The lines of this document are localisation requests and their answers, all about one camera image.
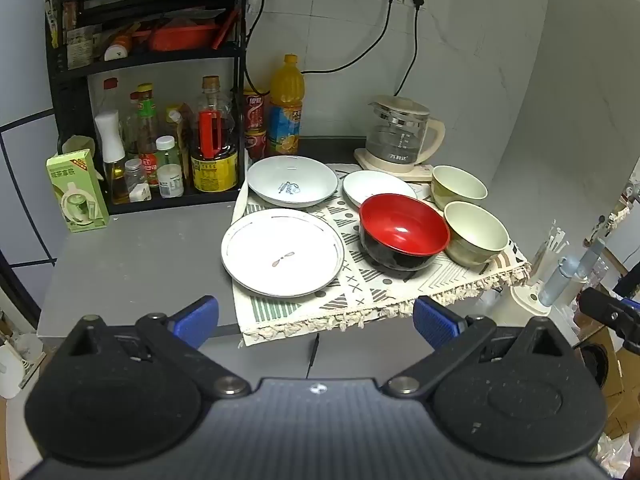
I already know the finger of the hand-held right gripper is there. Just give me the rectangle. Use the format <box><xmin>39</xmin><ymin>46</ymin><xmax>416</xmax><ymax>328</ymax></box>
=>
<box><xmin>580</xmin><ymin>287</ymin><xmax>640</xmax><ymax>356</ymax></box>

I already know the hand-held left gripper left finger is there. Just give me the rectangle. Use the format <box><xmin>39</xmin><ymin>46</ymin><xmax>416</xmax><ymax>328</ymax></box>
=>
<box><xmin>65</xmin><ymin>295</ymin><xmax>252</xmax><ymax>400</ymax></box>

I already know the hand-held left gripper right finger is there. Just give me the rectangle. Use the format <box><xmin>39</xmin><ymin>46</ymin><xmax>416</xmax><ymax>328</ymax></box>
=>
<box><xmin>384</xmin><ymin>296</ymin><xmax>576</xmax><ymax>400</ymax></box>

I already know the red and black bowl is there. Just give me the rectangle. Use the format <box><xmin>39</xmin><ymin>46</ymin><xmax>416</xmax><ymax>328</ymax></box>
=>
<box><xmin>359</xmin><ymin>193</ymin><xmax>451</xmax><ymax>272</ymax></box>

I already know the cream green bowl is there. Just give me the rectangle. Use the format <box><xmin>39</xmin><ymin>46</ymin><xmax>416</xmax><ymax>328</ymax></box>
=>
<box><xmin>443</xmin><ymin>201</ymin><xmax>510</xmax><ymax>267</ymax></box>
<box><xmin>431</xmin><ymin>165</ymin><xmax>488</xmax><ymax>211</ymax></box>

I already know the large white rimmed plate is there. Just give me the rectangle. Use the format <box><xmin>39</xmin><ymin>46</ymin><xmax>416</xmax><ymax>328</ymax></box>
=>
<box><xmin>221</xmin><ymin>208</ymin><xmax>346</xmax><ymax>297</ymax></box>

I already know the small plain white plate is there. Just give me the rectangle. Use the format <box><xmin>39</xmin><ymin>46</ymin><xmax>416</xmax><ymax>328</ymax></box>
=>
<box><xmin>342</xmin><ymin>170</ymin><xmax>418</xmax><ymax>211</ymax></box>

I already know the white deep plate with print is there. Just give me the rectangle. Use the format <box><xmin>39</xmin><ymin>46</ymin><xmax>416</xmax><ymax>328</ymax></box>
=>
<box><xmin>247</xmin><ymin>156</ymin><xmax>339</xmax><ymax>208</ymax></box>

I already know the patterned fringed cloth mat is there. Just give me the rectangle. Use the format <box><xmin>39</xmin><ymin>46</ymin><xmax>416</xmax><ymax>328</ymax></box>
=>
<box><xmin>231</xmin><ymin>162</ymin><xmax>533</xmax><ymax>348</ymax></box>

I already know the white toothbrush stand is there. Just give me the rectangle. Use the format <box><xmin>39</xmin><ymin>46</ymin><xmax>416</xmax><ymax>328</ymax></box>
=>
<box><xmin>509</xmin><ymin>280</ymin><xmax>552</xmax><ymax>317</ymax></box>

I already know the cream kettle base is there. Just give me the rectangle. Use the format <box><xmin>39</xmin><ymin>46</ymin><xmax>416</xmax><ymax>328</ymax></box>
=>
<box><xmin>354</xmin><ymin>147</ymin><xmax>434</xmax><ymax>184</ymax></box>

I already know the small clear glass jar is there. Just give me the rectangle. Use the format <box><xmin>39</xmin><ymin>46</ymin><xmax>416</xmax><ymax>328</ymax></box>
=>
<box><xmin>123</xmin><ymin>158</ymin><xmax>147</xmax><ymax>192</ymax></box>

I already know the green carton box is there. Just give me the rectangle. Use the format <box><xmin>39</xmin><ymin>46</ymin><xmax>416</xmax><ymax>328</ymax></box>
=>
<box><xmin>46</xmin><ymin>149</ymin><xmax>110</xmax><ymax>234</ymax></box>

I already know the red drink can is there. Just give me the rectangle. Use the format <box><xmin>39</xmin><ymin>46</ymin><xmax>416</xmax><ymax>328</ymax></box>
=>
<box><xmin>243</xmin><ymin>89</ymin><xmax>271</xmax><ymax>133</ymax></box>
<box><xmin>243</xmin><ymin>129</ymin><xmax>269</xmax><ymax>162</ymax></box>

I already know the white pump oil bottle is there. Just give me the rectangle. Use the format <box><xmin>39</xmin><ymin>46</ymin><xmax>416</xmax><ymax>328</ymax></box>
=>
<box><xmin>94</xmin><ymin>110</ymin><xmax>130</xmax><ymax>205</ymax></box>

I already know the sauce bottle green label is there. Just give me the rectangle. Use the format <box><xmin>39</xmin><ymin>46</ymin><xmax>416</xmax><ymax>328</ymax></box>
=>
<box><xmin>135</xmin><ymin>83</ymin><xmax>161</xmax><ymax>187</ymax></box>

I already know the glass electric kettle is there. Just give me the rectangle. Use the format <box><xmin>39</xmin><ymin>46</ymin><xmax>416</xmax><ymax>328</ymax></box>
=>
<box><xmin>366</xmin><ymin>95</ymin><xmax>446</xmax><ymax>167</ymax></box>

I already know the orange juice bottle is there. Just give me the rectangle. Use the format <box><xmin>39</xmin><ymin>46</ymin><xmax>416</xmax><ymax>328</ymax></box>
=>
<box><xmin>268</xmin><ymin>54</ymin><xmax>306</xmax><ymax>156</ymax></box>

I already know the clear bottle red cap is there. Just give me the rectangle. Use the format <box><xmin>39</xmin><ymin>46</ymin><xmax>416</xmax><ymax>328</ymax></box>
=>
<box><xmin>98</xmin><ymin>77</ymin><xmax>126</xmax><ymax>117</ymax></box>

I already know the black metal shelf rack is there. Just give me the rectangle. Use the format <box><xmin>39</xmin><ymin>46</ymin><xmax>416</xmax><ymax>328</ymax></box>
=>
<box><xmin>44</xmin><ymin>0</ymin><xmax>251</xmax><ymax>217</ymax></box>

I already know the red plastic basket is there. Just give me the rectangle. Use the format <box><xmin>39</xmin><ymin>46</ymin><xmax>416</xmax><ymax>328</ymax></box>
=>
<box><xmin>146</xmin><ymin>21</ymin><xmax>222</xmax><ymax>53</ymax></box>

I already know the soy sauce bottle red handle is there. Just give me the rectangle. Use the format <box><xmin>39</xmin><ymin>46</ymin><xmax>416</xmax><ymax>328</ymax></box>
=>
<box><xmin>189</xmin><ymin>75</ymin><xmax>239</xmax><ymax>194</ymax></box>

